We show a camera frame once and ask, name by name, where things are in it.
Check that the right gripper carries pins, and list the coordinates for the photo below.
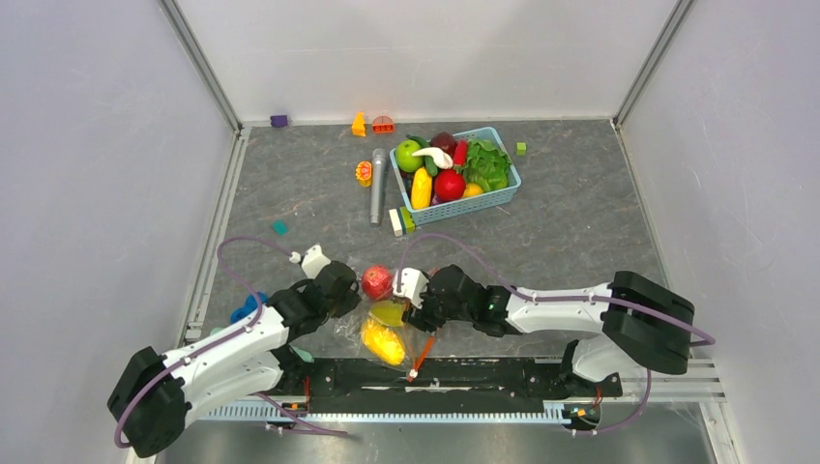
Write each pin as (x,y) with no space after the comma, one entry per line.
(416,317)

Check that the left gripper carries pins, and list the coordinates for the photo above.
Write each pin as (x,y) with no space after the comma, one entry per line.
(351,300)

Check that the red toy apple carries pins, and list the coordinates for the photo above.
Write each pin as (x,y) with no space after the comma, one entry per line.
(377,283)

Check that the clear zip top bag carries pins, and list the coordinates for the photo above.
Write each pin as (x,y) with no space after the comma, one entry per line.
(418,344)

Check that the yellow-green toy fruit slice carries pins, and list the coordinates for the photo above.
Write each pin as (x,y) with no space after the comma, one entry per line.
(388,313)

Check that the yellow toy mango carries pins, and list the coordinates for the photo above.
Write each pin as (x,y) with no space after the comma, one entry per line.
(383,343)

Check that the red toy tomato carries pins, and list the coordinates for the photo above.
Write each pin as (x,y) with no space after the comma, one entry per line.
(448,186)

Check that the green toy cucumber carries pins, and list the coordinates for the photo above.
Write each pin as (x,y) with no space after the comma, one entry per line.
(429,164)

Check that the white toy garlic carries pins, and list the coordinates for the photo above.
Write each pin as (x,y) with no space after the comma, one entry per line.
(439,157)

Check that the red toy chili pepper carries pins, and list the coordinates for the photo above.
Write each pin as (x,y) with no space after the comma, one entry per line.
(460,153)

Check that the dark red toy peach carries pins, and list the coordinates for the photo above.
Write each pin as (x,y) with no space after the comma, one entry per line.
(444,141)

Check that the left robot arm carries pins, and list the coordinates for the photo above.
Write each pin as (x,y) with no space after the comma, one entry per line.
(159,395)

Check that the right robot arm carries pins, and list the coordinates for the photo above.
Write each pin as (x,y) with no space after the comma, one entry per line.
(629,321)

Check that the blue toy car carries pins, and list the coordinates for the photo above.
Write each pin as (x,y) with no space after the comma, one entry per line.
(249,307)

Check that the teal toy block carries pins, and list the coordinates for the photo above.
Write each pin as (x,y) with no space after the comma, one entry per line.
(279,227)

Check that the light blue plastic basket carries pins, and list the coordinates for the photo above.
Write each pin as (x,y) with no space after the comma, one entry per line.
(455,208)

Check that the white green toy block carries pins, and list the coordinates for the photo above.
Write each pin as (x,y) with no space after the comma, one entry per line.
(401,221)

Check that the yellow toy lemon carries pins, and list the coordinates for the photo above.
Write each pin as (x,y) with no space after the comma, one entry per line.
(472,190)

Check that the yellow toy corn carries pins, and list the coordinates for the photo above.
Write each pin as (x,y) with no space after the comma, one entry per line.
(421,190)

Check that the orange slice toy block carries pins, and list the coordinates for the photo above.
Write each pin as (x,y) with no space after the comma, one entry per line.
(363,173)

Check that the green toy lettuce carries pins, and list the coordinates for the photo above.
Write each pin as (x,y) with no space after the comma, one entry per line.
(486,165)

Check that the green toy apple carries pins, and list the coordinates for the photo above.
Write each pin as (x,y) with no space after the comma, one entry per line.
(404,156)

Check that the silver toy microphone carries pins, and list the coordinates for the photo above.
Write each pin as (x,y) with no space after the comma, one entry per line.
(379,163)

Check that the red semicircle toy block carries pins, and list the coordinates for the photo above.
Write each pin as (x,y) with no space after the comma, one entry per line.
(383,125)

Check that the purple toy block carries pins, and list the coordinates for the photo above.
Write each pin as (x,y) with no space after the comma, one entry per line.
(279,121)

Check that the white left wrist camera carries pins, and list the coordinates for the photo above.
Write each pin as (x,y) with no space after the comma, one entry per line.
(312,261)

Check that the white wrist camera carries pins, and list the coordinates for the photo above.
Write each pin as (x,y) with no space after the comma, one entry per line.
(312,261)
(409,284)

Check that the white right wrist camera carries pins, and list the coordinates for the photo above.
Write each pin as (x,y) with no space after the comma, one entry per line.
(409,284)

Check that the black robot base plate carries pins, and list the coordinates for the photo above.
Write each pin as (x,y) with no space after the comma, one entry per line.
(443,386)

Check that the white slotted cable duct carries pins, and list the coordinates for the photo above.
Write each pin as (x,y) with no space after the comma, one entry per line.
(258,410)

